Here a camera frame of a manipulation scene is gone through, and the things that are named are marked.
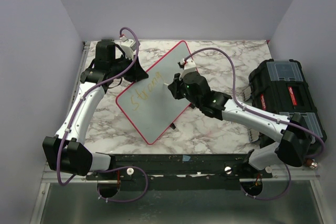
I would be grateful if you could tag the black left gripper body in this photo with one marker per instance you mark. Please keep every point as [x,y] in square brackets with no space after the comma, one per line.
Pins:
[121,66]

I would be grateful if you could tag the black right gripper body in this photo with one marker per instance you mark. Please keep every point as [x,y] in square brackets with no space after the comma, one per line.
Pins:
[179,92]

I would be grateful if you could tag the pink framed whiteboard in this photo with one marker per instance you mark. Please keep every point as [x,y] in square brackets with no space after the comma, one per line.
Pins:
[148,104]

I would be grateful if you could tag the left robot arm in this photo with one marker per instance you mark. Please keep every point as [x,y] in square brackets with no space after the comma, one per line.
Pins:
[65,151]

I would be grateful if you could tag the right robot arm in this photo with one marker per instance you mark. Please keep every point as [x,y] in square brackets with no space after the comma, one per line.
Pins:
[291,140]

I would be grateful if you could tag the black toolbox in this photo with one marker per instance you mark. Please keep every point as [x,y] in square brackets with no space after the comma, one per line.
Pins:
[279,86]

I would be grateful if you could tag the copper connector plug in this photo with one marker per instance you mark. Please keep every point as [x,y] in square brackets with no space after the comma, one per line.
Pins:
[311,163]

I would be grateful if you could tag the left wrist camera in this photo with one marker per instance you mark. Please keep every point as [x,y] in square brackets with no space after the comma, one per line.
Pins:
[129,46]

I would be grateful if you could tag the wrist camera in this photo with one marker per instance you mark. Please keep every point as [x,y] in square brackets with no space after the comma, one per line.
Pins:
[187,66]
[129,46]

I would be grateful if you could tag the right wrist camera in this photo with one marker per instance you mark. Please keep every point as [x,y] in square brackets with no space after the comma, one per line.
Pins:
[187,66]

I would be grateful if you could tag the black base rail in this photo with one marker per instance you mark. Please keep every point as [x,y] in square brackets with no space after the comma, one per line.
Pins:
[177,172]

